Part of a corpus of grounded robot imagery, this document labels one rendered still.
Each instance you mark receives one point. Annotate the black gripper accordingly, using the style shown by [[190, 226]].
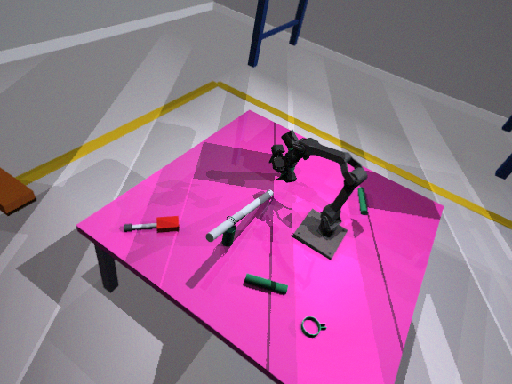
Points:
[[277, 151]]

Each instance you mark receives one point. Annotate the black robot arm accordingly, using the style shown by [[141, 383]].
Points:
[[303, 148]]

